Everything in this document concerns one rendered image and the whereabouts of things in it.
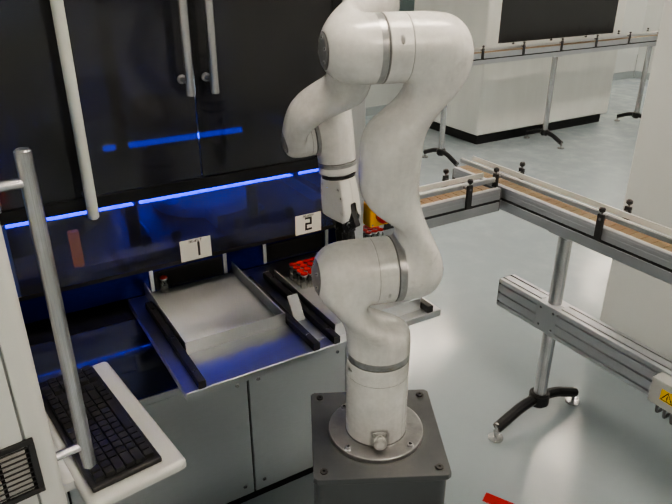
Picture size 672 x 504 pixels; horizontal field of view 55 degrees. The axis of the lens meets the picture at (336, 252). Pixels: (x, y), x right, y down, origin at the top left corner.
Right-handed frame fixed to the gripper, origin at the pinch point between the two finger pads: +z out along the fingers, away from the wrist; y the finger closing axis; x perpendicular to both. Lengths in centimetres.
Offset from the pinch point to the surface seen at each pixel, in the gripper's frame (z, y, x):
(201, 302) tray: 21.4, -34.8, -26.5
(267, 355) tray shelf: 24.3, -3.6, -22.2
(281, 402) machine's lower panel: 69, -43, -6
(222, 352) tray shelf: 23.1, -10.2, -30.7
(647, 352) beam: 68, 12, 101
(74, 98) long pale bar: -37, -28, -45
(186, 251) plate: 7.4, -38.1, -26.6
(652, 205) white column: 44, -28, 158
